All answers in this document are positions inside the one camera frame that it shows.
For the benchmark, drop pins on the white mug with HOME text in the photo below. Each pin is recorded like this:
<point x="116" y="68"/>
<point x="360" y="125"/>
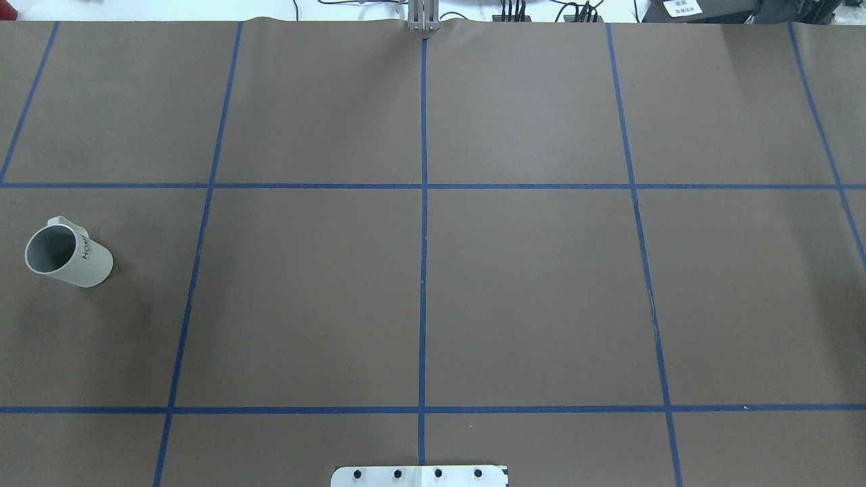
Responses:
<point x="64" y="251"/>

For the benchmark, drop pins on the black box with label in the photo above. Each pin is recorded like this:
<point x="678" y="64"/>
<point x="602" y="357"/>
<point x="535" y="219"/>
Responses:
<point x="719" y="12"/>

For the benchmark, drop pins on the aluminium frame post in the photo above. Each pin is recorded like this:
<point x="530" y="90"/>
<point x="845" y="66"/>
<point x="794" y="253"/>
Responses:
<point x="422" y="15"/>

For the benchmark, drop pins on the white metal base plate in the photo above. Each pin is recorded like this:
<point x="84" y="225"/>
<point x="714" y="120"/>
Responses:
<point x="421" y="475"/>

